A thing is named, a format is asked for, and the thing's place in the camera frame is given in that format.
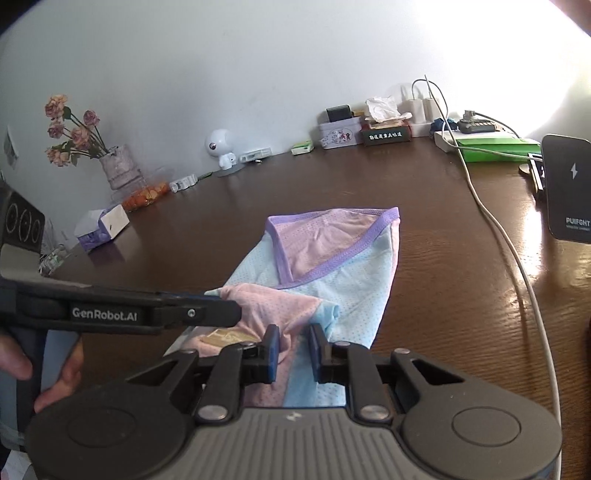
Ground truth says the black battery device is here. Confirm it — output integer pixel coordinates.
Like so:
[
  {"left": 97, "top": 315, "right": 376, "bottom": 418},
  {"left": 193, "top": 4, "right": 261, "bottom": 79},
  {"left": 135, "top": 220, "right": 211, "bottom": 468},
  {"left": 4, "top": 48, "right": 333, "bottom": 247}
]
[{"left": 457, "top": 110, "right": 502, "bottom": 134}]

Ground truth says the pink and blue mesh garment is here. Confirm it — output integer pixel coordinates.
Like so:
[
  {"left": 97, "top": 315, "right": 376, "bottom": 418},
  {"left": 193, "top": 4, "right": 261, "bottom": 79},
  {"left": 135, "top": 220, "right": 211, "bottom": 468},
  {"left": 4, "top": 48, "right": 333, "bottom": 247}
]
[{"left": 178, "top": 207, "right": 402, "bottom": 409}]

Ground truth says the clear plastic packet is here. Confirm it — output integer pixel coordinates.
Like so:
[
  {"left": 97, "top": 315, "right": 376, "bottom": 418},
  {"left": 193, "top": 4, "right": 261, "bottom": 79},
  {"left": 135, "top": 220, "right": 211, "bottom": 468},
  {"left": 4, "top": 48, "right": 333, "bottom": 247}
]
[{"left": 39, "top": 247, "right": 68, "bottom": 278}]

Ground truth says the white plastic clip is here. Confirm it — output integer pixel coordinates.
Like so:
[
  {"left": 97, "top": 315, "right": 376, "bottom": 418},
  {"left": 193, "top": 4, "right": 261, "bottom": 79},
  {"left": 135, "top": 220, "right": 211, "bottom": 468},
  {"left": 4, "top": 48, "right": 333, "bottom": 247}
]
[{"left": 168, "top": 174, "right": 198, "bottom": 193}]

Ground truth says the white printed tin box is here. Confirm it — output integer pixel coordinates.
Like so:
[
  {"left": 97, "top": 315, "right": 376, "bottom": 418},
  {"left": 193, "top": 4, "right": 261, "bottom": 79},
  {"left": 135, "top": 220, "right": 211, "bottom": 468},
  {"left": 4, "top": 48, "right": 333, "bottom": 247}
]
[{"left": 318, "top": 115, "right": 363, "bottom": 151}]

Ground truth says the purple tissue box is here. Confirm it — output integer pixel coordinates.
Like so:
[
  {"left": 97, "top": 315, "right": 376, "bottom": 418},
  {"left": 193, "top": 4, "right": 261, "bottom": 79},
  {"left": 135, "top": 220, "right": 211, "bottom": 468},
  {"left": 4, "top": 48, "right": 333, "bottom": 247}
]
[{"left": 74, "top": 204, "right": 131, "bottom": 252}]

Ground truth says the white robot-shaped figure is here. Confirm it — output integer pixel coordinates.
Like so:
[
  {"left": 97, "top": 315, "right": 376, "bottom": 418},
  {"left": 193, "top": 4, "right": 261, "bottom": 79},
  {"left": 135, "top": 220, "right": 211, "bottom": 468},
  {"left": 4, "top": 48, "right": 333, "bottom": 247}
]
[{"left": 204, "top": 128, "right": 252, "bottom": 178}]

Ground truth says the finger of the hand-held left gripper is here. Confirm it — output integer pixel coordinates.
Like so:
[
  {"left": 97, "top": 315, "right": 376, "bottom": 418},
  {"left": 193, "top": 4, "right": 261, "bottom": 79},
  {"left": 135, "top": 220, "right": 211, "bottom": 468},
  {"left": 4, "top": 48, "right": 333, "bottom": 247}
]
[
  {"left": 154, "top": 300, "right": 243, "bottom": 329},
  {"left": 157, "top": 291, "right": 234, "bottom": 306}
]

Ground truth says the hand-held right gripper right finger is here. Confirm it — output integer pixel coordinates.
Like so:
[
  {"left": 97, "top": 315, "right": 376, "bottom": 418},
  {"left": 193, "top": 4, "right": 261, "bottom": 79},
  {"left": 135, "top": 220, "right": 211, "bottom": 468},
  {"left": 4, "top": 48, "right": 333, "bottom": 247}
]
[{"left": 308, "top": 323, "right": 465, "bottom": 423}]

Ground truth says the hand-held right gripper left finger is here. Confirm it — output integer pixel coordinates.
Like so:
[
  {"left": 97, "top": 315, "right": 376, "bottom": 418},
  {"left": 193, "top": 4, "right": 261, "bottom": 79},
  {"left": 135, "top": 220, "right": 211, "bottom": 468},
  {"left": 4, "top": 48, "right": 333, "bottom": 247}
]
[{"left": 127, "top": 323, "right": 281, "bottom": 423}]

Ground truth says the long white cable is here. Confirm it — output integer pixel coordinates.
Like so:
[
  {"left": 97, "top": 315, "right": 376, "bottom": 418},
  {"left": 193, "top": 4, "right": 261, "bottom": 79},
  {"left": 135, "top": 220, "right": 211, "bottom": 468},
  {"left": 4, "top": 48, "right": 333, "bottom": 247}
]
[{"left": 411, "top": 74, "right": 566, "bottom": 480}]

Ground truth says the person's left hand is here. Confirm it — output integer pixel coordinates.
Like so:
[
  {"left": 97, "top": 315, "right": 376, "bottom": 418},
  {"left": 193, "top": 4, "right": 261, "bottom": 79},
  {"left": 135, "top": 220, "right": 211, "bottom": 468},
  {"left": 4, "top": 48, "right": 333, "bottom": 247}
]
[{"left": 0, "top": 335, "right": 85, "bottom": 414}]

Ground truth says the flat green box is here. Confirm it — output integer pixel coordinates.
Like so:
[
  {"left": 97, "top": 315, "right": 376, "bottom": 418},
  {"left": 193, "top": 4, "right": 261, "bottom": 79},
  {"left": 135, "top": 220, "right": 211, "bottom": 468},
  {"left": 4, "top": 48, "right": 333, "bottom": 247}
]
[{"left": 455, "top": 136, "right": 542, "bottom": 163}]

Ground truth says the flat white box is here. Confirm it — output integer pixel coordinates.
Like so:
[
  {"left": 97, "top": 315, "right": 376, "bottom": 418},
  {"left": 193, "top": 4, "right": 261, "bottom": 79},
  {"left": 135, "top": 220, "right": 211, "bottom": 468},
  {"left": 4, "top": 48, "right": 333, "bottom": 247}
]
[{"left": 433, "top": 130, "right": 467, "bottom": 154}]

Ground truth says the crumpled white tissue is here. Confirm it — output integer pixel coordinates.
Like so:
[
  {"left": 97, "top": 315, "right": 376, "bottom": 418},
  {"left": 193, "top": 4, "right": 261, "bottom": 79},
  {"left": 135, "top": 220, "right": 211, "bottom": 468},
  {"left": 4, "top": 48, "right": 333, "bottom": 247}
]
[{"left": 366, "top": 96, "right": 400, "bottom": 121}]

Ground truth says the speckled white vase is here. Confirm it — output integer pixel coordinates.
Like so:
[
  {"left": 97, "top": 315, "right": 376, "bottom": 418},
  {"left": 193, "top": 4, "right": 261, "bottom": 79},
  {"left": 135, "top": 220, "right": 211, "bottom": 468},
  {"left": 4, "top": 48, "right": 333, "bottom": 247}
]
[{"left": 99, "top": 144, "right": 141, "bottom": 191}]

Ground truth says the clear container with orange fruit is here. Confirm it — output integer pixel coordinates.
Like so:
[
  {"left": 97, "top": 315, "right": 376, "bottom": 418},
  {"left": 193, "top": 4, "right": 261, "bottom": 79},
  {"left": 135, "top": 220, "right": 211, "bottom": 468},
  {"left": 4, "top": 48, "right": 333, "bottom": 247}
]
[{"left": 108, "top": 178, "right": 171, "bottom": 213}]

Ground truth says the dark green box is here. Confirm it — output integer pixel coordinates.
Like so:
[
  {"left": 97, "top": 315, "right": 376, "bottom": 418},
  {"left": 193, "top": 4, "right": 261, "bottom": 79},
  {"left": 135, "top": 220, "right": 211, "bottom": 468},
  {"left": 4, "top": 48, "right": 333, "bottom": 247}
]
[{"left": 361, "top": 124, "right": 413, "bottom": 147}]

